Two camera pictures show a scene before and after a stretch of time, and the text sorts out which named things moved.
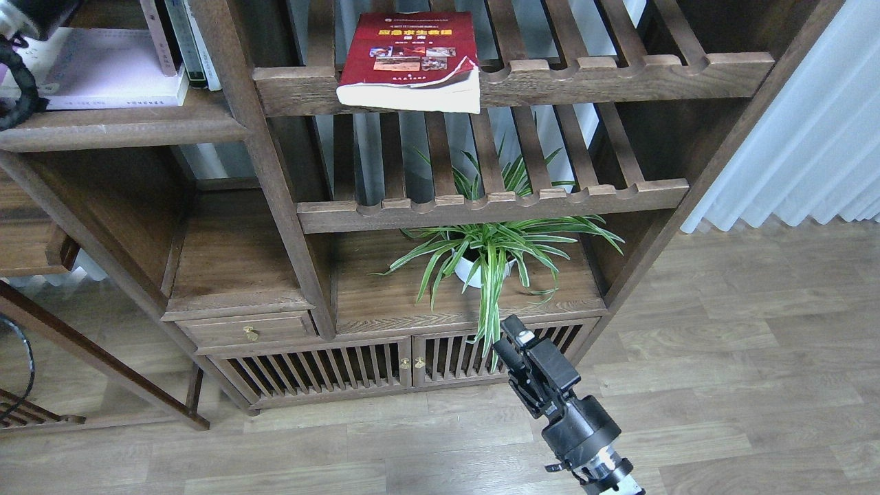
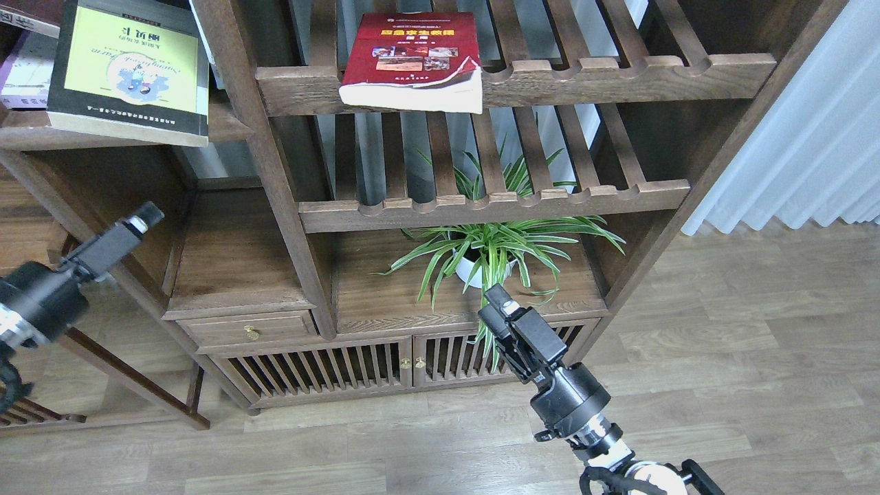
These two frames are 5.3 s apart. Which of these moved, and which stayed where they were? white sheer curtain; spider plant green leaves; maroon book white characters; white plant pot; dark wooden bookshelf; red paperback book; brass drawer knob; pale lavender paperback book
Moved: maroon book white characters; pale lavender paperback book
Stayed: dark wooden bookshelf; spider plant green leaves; white sheer curtain; red paperback book; white plant pot; brass drawer knob
